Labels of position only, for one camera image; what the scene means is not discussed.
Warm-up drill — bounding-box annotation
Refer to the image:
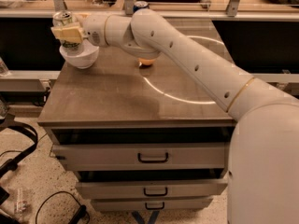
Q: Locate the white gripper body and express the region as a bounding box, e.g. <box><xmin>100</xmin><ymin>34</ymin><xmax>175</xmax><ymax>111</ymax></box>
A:
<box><xmin>83</xmin><ymin>14</ymin><xmax>108</xmax><ymax>47</ymax></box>

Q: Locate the green white 7up can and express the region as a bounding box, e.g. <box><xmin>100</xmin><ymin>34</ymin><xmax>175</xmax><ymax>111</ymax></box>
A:
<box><xmin>52</xmin><ymin>10</ymin><xmax>82</xmax><ymax>55</ymax></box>

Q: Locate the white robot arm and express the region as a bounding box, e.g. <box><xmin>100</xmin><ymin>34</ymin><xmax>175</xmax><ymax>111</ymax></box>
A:
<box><xmin>51</xmin><ymin>8</ymin><xmax>299</xmax><ymax>224</ymax></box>

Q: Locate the white ceramic bowl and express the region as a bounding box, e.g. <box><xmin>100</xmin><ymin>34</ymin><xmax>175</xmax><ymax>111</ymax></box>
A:
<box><xmin>60</xmin><ymin>40</ymin><xmax>99</xmax><ymax>69</ymax></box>

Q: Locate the blue pepsi can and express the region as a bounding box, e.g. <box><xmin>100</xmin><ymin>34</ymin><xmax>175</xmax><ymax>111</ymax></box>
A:
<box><xmin>133</xmin><ymin>1</ymin><xmax>150</xmax><ymax>12</ymax></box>

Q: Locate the orange fruit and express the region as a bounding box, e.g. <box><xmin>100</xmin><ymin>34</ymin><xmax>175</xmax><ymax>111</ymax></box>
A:
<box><xmin>138</xmin><ymin>58</ymin><xmax>155</xmax><ymax>66</ymax></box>

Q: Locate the black chair base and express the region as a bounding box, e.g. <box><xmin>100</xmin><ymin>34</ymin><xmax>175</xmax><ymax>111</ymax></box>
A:
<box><xmin>0</xmin><ymin>114</ymin><xmax>38</xmax><ymax>177</ymax></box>

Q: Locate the grey drawer cabinet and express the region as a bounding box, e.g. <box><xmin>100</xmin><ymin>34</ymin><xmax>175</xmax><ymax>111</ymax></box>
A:
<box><xmin>36</xmin><ymin>18</ymin><xmax>237</xmax><ymax>213</ymax></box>

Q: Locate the middle grey drawer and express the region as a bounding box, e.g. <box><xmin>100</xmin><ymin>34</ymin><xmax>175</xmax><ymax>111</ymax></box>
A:
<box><xmin>76</xmin><ymin>179</ymin><xmax>227</xmax><ymax>200</ymax></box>

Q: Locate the grey drawer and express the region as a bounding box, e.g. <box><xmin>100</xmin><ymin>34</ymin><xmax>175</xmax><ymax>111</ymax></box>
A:
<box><xmin>76</xmin><ymin>179</ymin><xmax>227</xmax><ymax>200</ymax></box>
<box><xmin>53</xmin><ymin>143</ymin><xmax>226</xmax><ymax>171</ymax></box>
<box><xmin>91</xmin><ymin>197</ymin><xmax>212</xmax><ymax>212</ymax></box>

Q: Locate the top grey drawer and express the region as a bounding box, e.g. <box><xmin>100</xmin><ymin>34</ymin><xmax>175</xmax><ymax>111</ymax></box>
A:
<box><xmin>53</xmin><ymin>143</ymin><xmax>226</xmax><ymax>171</ymax></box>

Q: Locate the bottom grey drawer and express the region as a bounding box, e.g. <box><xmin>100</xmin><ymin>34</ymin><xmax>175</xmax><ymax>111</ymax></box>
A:
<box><xmin>91</xmin><ymin>197</ymin><xmax>212</xmax><ymax>212</ymax></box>

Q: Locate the clear plastic bottle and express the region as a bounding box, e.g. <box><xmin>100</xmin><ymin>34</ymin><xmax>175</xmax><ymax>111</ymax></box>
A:
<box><xmin>15</xmin><ymin>188</ymin><xmax>27</xmax><ymax>214</ymax></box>

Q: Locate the black cable on floor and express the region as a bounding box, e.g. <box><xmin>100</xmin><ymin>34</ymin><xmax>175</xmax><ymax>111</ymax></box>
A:
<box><xmin>35</xmin><ymin>190</ymin><xmax>91</xmax><ymax>224</ymax></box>

